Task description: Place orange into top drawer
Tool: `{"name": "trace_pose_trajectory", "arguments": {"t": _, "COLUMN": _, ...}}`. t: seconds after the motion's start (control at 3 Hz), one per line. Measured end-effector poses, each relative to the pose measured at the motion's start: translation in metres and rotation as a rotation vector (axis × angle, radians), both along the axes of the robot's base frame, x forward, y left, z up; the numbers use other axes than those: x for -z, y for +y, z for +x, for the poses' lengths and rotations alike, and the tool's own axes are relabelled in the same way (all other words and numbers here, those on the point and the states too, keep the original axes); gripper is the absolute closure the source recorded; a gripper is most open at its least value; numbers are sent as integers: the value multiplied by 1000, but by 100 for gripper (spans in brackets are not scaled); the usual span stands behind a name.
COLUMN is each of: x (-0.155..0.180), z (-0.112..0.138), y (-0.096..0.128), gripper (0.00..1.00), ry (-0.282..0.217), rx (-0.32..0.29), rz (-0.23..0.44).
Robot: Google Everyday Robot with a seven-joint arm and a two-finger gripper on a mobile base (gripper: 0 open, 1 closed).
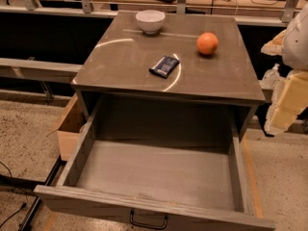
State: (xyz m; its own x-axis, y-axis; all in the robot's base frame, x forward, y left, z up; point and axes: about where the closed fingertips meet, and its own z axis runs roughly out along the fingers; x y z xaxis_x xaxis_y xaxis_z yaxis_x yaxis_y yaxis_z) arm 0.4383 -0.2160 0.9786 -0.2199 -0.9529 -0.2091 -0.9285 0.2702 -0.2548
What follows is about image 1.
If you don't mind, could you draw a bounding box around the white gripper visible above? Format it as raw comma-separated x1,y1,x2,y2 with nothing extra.
261,4,308,135

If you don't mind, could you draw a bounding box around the dark blue snack packet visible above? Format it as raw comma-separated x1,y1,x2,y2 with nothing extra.
149,56,180,78

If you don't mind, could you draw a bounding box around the open grey top drawer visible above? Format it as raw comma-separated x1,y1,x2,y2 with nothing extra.
35,95,275,231

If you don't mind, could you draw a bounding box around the clear sanitizer bottle left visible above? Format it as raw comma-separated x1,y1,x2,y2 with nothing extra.
259,64,280,90

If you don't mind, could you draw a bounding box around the black drawer handle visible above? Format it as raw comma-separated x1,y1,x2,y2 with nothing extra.
129,209,168,231

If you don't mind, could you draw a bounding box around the orange fruit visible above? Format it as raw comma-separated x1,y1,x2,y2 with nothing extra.
196,33,218,55

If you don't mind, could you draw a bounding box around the cardboard box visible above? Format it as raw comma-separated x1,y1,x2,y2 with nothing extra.
48,94,86,162

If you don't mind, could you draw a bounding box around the black cable on floor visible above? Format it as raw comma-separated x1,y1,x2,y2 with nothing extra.
0,161,29,229

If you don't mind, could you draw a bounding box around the white ceramic bowl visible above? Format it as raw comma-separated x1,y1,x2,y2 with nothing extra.
136,10,166,34

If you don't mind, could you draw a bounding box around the grey wooden cabinet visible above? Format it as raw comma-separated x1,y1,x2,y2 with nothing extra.
71,12,265,134

